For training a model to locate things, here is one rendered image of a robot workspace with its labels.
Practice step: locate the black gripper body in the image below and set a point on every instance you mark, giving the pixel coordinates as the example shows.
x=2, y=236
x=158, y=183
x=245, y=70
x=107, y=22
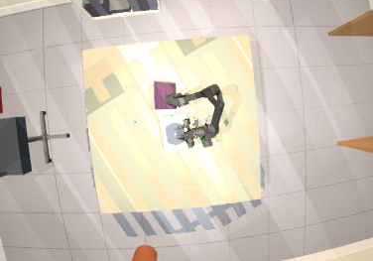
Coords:
x=186, y=125

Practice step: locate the grey round disc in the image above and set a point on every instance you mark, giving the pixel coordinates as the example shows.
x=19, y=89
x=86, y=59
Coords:
x=171, y=129

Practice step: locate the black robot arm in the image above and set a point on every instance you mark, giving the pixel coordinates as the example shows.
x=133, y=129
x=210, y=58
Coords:
x=206, y=132

